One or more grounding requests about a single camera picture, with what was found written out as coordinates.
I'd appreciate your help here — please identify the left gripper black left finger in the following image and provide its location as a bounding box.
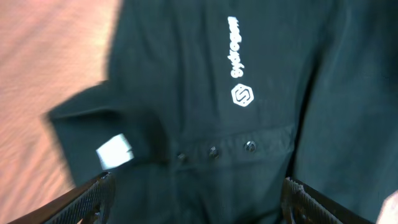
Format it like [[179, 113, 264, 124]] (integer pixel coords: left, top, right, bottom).
[[9, 172, 116, 224]]

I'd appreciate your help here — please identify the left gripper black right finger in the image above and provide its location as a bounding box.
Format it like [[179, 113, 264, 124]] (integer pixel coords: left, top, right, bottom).
[[280, 177, 373, 224]]

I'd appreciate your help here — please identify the black polo shirt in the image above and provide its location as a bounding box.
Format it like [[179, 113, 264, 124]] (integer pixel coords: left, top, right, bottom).
[[49, 0, 397, 223]]

